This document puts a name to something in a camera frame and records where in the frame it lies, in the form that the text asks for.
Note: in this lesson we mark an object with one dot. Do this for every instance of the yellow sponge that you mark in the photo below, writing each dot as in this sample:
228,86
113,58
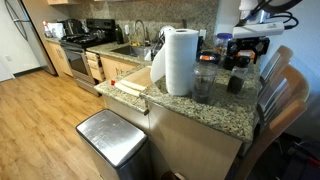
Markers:
135,43

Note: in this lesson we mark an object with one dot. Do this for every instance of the clear spray bottle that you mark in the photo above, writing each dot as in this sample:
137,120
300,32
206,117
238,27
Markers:
47,30

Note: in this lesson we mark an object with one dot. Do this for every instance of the light wooden board piece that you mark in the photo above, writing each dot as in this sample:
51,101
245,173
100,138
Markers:
126,90
133,85

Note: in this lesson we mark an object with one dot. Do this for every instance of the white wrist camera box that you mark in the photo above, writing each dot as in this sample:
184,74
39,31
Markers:
258,30

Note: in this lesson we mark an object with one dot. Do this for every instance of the white paper bag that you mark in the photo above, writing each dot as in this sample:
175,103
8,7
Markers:
58,30

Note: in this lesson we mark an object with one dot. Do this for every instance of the blue-lidded clear plastic jar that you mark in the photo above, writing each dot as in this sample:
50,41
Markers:
222,43

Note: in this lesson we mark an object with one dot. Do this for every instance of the black-capped glass pepper shaker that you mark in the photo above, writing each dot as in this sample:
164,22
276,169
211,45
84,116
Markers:
236,81

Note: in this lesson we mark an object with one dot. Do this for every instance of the clear plastic tumbler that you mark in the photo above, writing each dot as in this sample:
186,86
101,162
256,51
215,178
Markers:
204,83

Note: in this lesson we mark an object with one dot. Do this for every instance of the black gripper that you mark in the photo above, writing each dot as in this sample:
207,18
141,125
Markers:
250,41

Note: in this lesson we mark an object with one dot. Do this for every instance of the beige sink base cabinet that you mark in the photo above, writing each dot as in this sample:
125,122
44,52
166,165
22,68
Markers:
115,68

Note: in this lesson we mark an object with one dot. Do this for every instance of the black and steel stove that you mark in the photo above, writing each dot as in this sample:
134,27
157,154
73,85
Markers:
78,63

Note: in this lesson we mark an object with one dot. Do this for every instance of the beige drawer stack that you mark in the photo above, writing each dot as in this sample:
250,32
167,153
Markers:
95,66

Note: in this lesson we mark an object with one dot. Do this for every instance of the beige island cabinet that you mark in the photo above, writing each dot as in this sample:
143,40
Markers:
193,150

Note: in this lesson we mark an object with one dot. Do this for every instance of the stainless steel sink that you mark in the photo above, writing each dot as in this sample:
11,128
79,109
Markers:
131,50

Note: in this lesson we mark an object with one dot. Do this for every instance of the wooden slat-back chair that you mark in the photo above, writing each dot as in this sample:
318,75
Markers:
293,86
276,63

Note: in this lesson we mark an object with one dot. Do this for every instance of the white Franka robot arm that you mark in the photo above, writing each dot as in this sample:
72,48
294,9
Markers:
248,4

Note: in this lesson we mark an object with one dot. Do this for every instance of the white wall outlet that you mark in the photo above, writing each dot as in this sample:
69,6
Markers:
202,35

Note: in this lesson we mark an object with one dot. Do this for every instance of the white paper towel roll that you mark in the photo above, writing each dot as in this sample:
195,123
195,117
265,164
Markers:
180,63

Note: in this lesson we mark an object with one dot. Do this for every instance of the orange snack package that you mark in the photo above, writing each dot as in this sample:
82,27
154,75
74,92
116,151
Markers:
246,54

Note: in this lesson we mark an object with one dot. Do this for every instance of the black coffee maker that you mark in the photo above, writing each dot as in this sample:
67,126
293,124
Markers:
73,26

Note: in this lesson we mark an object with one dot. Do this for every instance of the small red object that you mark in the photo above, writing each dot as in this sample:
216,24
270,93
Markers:
113,83

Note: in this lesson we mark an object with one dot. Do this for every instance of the black and red floor equipment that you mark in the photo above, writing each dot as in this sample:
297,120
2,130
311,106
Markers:
306,166

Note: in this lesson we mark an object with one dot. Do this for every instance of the metal kitchen faucet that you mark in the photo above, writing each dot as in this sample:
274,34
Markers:
144,30

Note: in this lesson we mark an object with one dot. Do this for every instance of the beige wall cabinet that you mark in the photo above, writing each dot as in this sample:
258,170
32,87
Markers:
60,1

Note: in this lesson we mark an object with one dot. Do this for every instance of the stainless steel trash can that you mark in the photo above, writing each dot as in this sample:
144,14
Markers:
113,136

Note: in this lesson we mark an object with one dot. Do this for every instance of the wooden cutting board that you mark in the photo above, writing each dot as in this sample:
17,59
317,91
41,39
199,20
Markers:
141,77

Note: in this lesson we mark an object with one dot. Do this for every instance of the stainless steel refrigerator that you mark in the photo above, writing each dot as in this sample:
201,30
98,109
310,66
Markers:
33,40

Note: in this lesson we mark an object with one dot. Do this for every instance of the dark glass bottle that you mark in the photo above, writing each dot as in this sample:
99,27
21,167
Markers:
119,35

